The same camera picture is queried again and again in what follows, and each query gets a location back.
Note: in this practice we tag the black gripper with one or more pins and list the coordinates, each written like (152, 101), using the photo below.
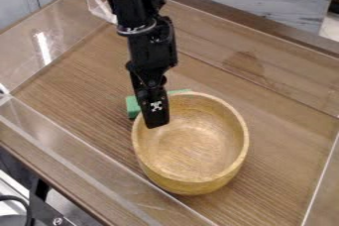
(152, 55)

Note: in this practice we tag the green rectangular block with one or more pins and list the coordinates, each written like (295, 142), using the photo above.
(132, 108)

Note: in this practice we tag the brown wooden bowl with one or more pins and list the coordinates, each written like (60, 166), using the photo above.
(192, 155)

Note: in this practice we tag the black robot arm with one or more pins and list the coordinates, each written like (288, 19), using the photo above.
(136, 9)

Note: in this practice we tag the clear acrylic tray walls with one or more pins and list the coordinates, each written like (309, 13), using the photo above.
(64, 125)

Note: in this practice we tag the clear acrylic corner bracket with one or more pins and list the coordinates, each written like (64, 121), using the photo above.
(99, 8)

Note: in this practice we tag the black table leg bracket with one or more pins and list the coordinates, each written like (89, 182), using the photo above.
(44, 214)

